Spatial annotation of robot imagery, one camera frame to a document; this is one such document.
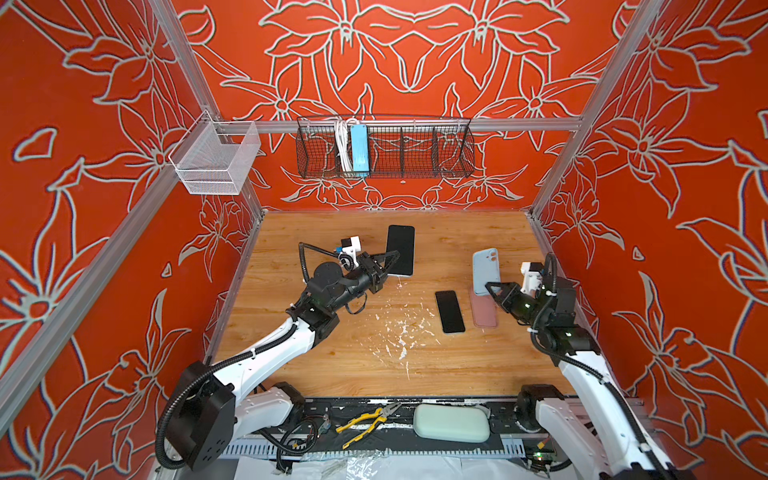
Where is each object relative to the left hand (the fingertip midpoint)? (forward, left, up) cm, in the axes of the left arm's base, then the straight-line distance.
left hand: (400, 253), depth 67 cm
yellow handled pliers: (-27, +2, -30) cm, 41 cm away
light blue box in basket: (+37, +13, +3) cm, 40 cm away
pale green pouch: (-28, -15, -30) cm, 44 cm away
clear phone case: (+7, -25, -15) cm, 30 cm away
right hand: (+1, -22, -13) cm, 26 cm away
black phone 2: (+3, -17, -32) cm, 37 cm away
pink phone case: (+3, -28, -32) cm, 42 cm away
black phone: (+5, 0, -1) cm, 6 cm away
